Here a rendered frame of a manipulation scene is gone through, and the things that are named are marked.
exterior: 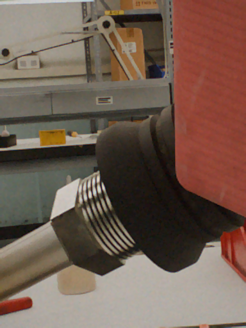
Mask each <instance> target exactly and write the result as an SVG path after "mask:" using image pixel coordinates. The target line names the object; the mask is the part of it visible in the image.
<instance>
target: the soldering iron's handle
mask: <svg viewBox="0 0 246 328"><path fill-rule="evenodd" d="M95 155H96V160H97V167H98V170H99V175H100V177H101V179H102V182H103V185H104V187H105V190H106V193H107V195H108V198H109V200H110V202H111V205H112V206H113V209H114V210H115V212H116V214H117V216H118V218H119V220H120V222H121V224H122V225H123V227H124V229H126V231H127V232H128V234H129V235H130V237H131V239H132V240H133V241H134V242H135V244H136V245H137V246H138V248H139V249H140V250H141V251H142V252H143V253H144V254H145V255H146V257H147V258H149V259H150V260H151V261H152V262H153V263H154V264H155V265H156V266H157V267H159V268H161V269H162V270H164V271H166V272H170V273H176V272H179V271H181V270H183V269H185V268H188V267H190V266H192V265H194V264H196V263H197V262H198V260H199V258H200V256H201V254H202V252H203V250H204V248H205V246H206V244H207V243H210V242H212V241H214V240H216V239H219V238H220V237H222V235H223V232H224V231H225V232H227V233H230V232H231V231H234V230H235V229H237V228H240V227H242V226H243V225H244V222H245V220H246V217H244V216H242V215H239V214H237V213H235V212H234V211H232V210H230V209H227V208H225V207H223V206H221V205H218V204H216V203H214V202H211V201H209V200H207V199H205V198H203V197H201V196H199V195H196V194H194V193H192V192H189V191H188V190H186V189H185V188H184V187H183V186H182V185H181V183H180V182H179V180H178V178H177V174H176V132H175V103H174V104H171V105H170V106H168V107H166V108H165V109H163V110H162V111H161V116H160V115H154V116H152V117H149V118H148V119H146V120H145V121H143V122H142V123H137V122H128V121H119V122H117V123H115V124H114V125H112V126H110V127H109V128H107V129H105V130H104V131H101V132H100V133H99V134H98V136H97V140H96V143H95Z"/></svg>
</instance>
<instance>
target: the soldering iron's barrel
mask: <svg viewBox="0 0 246 328"><path fill-rule="evenodd" d="M141 252H142V251H141V250H140V249H139V248H138V246H137V245H136V244H135V242H134V241H133V240H132V239H131V237H130V235H129V234H128V232H127V231H126V229H124V227H123V225H122V224H121V222H120V220H119V218H118V216H117V214H116V212H115V210H114V209H113V206H112V205H111V202H110V200H109V198H108V195H107V193H106V190H105V187H104V185H103V181H102V179H101V177H100V175H99V171H98V172H96V173H94V174H92V175H91V176H89V177H87V178H86V179H84V180H82V179H81V178H79V179H77V180H75V181H73V182H71V183H70V184H68V185H67V186H64V187H63V188H61V190H58V191H57V194H56V200H54V205H53V210H52V213H51V219H50V222H48V223H46V224H45V225H43V226H41V227H39V228H38V229H35V230H34V231H32V232H30V233H28V234H26V235H25V236H23V237H22V238H20V239H18V240H17V241H15V242H12V243H11V244H9V245H7V246H5V247H3V248H2V249H0V303H2V302H4V301H6V300H8V299H10V297H12V296H14V295H16V294H18V293H20V292H22V291H24V290H27V289H28V288H30V287H32V286H34V285H36V284H38V283H41V282H42V281H44V280H45V279H47V278H48V277H50V276H52V275H54V274H57V273H58V272H61V271H62V270H65V269H66V268H68V267H71V266H72V265H74V266H77V267H79V268H82V269H85V270H88V271H89V272H92V273H94V274H97V275H99V276H104V275H106V274H108V273H110V272H112V271H114V270H116V269H118V268H120V267H122V266H124V265H125V264H126V260H128V259H130V258H132V257H134V256H136V255H138V254H139V253H141Z"/></svg>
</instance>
